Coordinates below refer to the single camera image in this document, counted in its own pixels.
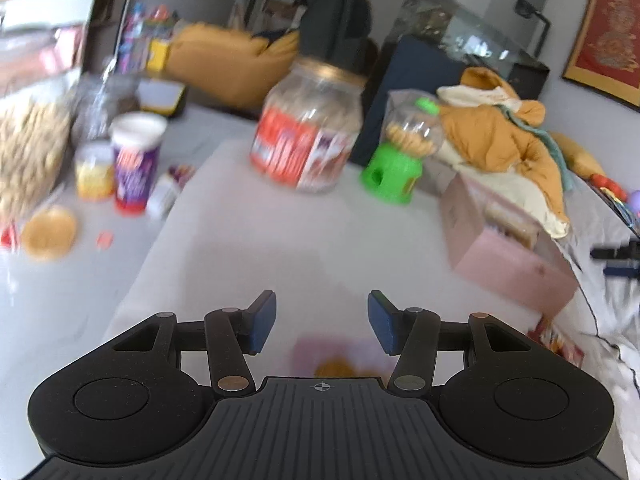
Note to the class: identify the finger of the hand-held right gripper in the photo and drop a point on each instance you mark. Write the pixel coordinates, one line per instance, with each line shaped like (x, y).
(622, 257)

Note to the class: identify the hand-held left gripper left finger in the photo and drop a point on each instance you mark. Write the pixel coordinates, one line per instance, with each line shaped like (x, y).
(262, 321)

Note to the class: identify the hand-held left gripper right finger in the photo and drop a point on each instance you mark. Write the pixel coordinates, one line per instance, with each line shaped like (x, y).
(382, 322)

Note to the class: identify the pink snack packet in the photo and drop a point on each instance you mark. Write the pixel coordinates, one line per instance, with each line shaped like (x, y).
(320, 352)

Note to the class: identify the pink cardboard box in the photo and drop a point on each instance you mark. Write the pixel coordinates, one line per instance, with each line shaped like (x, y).
(495, 255)

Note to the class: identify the colourful toys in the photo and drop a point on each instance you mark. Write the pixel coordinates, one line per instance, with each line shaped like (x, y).
(617, 195)

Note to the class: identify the red snack pack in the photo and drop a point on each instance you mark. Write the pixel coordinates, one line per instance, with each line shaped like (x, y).
(557, 342)

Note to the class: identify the green candy dispenser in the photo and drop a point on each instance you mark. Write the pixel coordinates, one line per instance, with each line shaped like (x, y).
(395, 170)

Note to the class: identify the small white bottle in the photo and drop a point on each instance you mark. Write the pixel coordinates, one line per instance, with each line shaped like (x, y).
(162, 195)

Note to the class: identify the orange and cream blanket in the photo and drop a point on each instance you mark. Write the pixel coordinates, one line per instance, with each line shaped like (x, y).
(510, 140)

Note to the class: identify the gold lid plastic cookie jar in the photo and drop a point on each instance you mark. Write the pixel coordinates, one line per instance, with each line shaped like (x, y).
(305, 130)

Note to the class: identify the purple cup with white lid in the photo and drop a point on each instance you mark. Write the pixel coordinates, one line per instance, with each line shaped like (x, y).
(136, 165)

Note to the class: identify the small yellow jar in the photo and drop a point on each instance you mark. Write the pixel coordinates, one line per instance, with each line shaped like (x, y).
(95, 172)

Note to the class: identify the round yellow pastry packet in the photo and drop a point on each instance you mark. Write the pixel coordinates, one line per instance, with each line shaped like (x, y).
(49, 232)

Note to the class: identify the dark blue cabinet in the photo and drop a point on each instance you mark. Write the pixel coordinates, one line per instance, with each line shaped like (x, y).
(400, 75)

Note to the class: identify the yellow cushion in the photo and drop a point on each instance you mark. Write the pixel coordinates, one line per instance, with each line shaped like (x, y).
(220, 60)

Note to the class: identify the small glass lidded jar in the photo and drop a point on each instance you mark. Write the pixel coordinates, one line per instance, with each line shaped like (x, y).
(102, 105)

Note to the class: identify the glass fish tank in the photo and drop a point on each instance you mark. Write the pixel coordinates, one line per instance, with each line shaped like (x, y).
(470, 25)

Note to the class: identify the yellow box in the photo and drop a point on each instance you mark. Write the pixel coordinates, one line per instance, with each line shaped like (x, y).
(158, 55)

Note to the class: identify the large glass peanut jar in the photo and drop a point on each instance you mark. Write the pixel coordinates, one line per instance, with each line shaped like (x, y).
(30, 150)

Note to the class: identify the black jacket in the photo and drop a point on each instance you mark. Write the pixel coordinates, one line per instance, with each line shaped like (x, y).
(337, 25)

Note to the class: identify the framed wall picture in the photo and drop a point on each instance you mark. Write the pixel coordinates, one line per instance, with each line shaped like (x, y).
(607, 30)

